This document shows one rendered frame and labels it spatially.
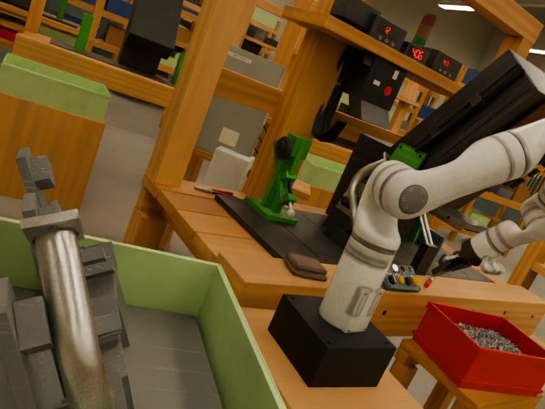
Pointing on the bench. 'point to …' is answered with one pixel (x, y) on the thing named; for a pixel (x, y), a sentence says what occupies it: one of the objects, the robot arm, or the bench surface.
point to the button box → (397, 281)
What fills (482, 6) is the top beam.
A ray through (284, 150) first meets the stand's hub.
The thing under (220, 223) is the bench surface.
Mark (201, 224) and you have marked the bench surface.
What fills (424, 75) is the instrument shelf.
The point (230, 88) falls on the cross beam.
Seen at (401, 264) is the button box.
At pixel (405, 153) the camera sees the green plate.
